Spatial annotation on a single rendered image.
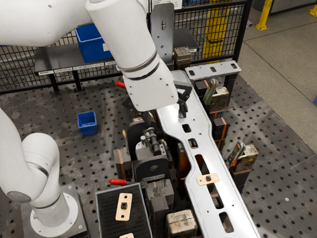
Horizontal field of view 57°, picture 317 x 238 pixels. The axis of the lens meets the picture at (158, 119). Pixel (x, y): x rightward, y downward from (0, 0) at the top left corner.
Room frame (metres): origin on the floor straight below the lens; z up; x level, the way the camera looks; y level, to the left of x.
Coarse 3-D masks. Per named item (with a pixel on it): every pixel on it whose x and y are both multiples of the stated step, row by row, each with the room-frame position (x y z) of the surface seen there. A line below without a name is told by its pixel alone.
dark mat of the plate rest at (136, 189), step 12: (108, 192) 0.43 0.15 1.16; (120, 192) 0.43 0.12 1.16; (132, 192) 0.43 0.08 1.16; (108, 204) 0.39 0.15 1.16; (132, 204) 0.39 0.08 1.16; (108, 216) 0.36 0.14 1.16; (132, 216) 0.36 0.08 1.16; (144, 216) 0.36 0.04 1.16; (108, 228) 0.32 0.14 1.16; (120, 228) 0.32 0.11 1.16; (132, 228) 0.32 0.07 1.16; (144, 228) 0.32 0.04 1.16
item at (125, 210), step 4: (120, 196) 0.42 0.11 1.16; (124, 196) 0.42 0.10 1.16; (128, 196) 0.42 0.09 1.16; (120, 200) 0.40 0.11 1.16; (124, 200) 0.40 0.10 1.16; (128, 200) 0.40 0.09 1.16; (120, 204) 0.39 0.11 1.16; (124, 204) 0.39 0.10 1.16; (128, 204) 0.39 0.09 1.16; (120, 208) 0.38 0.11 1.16; (124, 208) 0.38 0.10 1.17; (128, 208) 0.38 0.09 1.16; (120, 212) 0.37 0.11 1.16; (124, 212) 0.37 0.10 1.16; (128, 212) 0.37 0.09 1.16; (116, 216) 0.35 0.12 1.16; (120, 216) 0.35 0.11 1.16; (128, 216) 0.35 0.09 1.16; (120, 220) 0.34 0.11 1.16; (124, 220) 0.34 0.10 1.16
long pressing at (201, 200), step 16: (176, 80) 1.15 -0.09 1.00; (192, 96) 1.03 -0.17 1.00; (160, 112) 0.92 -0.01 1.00; (176, 112) 0.92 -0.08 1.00; (192, 112) 0.92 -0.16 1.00; (176, 128) 0.82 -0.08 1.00; (192, 128) 0.82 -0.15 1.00; (208, 128) 0.82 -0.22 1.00; (208, 144) 0.74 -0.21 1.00; (192, 160) 0.66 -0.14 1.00; (208, 160) 0.66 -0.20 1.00; (192, 176) 0.58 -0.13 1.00; (224, 176) 0.58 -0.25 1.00; (192, 192) 0.52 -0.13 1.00; (208, 192) 0.52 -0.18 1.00; (224, 192) 0.52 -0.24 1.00; (192, 208) 0.46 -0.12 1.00; (208, 208) 0.46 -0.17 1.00; (224, 208) 0.46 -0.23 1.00; (240, 208) 0.46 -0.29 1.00; (208, 224) 0.40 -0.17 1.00; (240, 224) 0.40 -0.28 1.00
